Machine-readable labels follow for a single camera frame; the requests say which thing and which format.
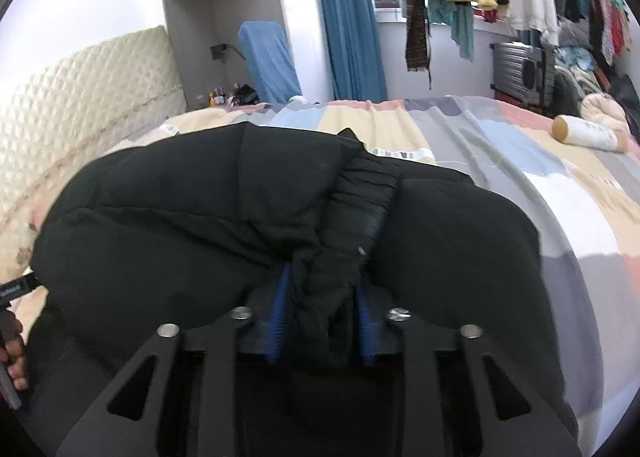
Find grey ribbed suitcase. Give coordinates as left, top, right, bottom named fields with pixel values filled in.
left=490, top=42, right=555, bottom=109

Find blue curtain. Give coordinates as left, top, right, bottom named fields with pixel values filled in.
left=320, top=0, right=387, bottom=102

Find black puffer jacket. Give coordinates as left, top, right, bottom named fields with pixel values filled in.
left=18, top=123, right=577, bottom=456

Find bottles on bedside table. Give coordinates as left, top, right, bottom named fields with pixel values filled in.
left=196, top=84, right=260, bottom=107

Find patchwork colour-block bed cover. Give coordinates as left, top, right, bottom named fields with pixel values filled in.
left=15, top=97, right=639, bottom=456

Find white cylindrical bottle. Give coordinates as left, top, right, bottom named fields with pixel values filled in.
left=551, top=114, right=627, bottom=152

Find grey built-in wardrobe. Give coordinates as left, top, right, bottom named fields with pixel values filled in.
left=163, top=0, right=333, bottom=110

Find teal hanging garment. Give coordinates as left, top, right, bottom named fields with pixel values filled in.
left=427, top=0, right=474, bottom=62

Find cream quilted headboard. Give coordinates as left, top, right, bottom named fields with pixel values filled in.
left=1, top=27, right=186, bottom=281

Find black wall cable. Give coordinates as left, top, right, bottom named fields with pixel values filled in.
left=209, top=42, right=248, bottom=63

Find beige plush pile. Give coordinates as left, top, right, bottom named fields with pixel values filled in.
left=580, top=93, right=632, bottom=139

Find person's left hand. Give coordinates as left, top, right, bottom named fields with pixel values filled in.
left=1, top=312, right=28, bottom=391

